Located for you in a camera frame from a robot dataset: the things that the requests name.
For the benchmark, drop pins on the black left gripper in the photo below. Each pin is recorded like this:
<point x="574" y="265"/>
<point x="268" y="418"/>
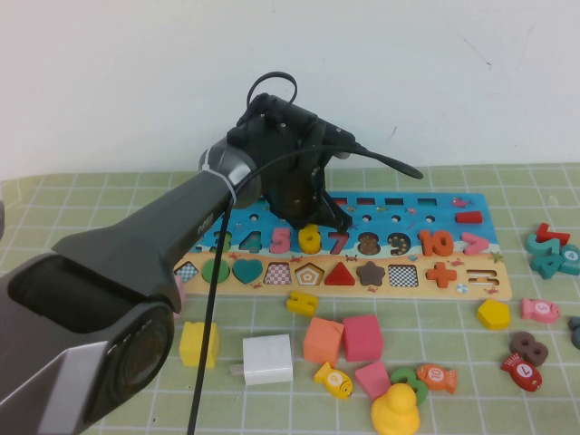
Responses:
<point x="285" y="145"/>

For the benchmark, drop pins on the yellow number six piece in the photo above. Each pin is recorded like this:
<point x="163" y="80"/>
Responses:
<point x="309" y="244"/>

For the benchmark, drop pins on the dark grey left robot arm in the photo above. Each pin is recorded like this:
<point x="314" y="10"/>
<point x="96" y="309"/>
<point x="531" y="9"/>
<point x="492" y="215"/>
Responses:
<point x="136" y="240"/>

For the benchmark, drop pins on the red number seven piece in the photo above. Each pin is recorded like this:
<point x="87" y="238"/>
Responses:
<point x="339" y="244"/>

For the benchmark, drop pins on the pink number five piece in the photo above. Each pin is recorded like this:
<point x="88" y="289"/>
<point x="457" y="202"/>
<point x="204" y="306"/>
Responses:
<point x="280" y="240"/>

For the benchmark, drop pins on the red triangle piece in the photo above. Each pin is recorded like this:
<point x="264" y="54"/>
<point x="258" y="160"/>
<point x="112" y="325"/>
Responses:
<point x="339" y="275"/>

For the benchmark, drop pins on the brown star piece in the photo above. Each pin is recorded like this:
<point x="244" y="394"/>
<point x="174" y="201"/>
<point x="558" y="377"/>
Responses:
<point x="370" y="273"/>

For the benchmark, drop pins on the yellow equals sign piece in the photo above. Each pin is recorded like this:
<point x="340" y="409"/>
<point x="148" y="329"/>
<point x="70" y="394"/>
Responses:
<point x="301" y="302"/>

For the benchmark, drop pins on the teal heart piece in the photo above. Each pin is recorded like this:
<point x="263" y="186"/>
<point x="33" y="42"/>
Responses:
<point x="247" y="271"/>

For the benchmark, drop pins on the colourful wooden puzzle board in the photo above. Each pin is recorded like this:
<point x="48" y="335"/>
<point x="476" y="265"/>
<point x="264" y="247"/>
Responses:
<point x="408" y="290"/>

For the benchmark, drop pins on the orange number ten piece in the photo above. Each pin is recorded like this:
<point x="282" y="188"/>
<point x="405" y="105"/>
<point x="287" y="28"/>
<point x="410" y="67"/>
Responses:
<point x="435" y="242"/>

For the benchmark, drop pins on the green circle piece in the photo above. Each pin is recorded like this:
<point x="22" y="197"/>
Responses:
<point x="208" y="272"/>

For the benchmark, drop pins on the orange plus sign piece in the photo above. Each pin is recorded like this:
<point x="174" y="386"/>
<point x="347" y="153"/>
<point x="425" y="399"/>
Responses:
<point x="441" y="274"/>

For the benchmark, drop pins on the red block piece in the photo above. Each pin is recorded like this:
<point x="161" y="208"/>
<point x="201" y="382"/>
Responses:
<point x="469" y="217"/>

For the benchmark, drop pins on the pink greater-than sign piece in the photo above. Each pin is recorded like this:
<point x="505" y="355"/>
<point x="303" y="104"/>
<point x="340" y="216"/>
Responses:
<point x="474" y="244"/>

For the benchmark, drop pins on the pink block piece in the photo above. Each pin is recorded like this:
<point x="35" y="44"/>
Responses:
<point x="371" y="378"/>

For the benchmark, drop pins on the green number three piece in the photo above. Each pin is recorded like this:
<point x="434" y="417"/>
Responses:
<point x="401" y="375"/>

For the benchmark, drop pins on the yellow pentagon piece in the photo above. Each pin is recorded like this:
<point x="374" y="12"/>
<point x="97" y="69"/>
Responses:
<point x="493" y="313"/>

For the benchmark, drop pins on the teal curved number piece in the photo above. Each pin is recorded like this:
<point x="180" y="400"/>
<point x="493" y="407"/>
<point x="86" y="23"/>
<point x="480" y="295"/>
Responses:
<point x="539" y="247"/>

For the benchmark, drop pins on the teal number four piece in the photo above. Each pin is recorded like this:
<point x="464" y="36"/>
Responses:
<point x="546" y="266"/>

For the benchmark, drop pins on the red number one piece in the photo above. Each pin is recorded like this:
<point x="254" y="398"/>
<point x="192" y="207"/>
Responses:
<point x="550" y="234"/>

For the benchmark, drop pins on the brown number eight piece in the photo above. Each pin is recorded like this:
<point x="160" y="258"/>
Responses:
<point x="528" y="349"/>

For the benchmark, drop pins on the slate blue number piece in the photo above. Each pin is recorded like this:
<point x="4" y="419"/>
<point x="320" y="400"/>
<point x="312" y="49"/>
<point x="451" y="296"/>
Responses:
<point x="575" y="335"/>

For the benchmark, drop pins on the white zip tie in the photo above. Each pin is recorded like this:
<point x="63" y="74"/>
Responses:
<point x="218" y="181"/>

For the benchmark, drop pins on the orange cube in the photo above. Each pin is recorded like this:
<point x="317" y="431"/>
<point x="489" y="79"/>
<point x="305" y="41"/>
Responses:
<point x="322" y="340"/>

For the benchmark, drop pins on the magenta red cube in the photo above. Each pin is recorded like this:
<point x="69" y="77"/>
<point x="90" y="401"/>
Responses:
<point x="362" y="337"/>

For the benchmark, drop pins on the white charger block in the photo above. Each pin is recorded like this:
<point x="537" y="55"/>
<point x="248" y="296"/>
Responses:
<point x="267" y="360"/>

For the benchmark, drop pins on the light pink cube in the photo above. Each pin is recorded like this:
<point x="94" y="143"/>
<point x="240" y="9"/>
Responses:
<point x="179" y="294"/>

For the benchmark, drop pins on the yellow fish marked nine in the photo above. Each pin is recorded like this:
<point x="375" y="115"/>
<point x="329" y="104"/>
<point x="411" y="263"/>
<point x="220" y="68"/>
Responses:
<point x="334" y="379"/>

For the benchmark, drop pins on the yellow cube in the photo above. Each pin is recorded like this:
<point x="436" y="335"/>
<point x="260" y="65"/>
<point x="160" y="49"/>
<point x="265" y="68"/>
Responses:
<point x="190" y="344"/>

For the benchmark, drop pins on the orange fish marked ten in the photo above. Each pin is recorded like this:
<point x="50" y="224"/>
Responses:
<point x="437" y="378"/>

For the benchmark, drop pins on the yellow rubber duck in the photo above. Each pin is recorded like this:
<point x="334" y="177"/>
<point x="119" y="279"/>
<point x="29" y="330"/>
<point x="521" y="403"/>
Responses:
<point x="396" y="410"/>

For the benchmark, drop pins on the green grid table mat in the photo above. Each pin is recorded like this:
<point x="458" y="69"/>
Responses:
<point x="476" y="399"/>

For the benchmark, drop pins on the pink fish marked five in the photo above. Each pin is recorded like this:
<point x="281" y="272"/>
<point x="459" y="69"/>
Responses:
<point x="539" y="310"/>

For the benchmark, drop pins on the red fish marked seven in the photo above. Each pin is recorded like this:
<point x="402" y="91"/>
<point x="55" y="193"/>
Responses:
<point x="521" y="372"/>

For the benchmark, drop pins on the teal fish marked four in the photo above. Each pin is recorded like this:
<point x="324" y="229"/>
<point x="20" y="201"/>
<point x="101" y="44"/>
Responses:
<point x="572" y="260"/>

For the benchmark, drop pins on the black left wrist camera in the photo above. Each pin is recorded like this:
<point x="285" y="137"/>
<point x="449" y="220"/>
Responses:
<point x="340" y="136"/>

